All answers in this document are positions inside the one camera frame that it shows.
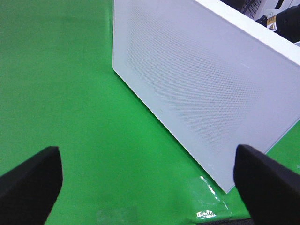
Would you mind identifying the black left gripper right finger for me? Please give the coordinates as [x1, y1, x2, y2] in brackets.
[233, 144, 300, 225]

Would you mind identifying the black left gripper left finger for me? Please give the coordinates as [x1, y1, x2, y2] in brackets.
[0, 146, 63, 225]

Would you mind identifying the white microwave door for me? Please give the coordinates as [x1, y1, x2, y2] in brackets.
[112, 0, 300, 193]

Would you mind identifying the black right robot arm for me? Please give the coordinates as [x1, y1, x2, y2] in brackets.
[256, 5, 300, 44]

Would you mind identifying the white microwave oven body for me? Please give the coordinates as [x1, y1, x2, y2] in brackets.
[221, 0, 300, 20]

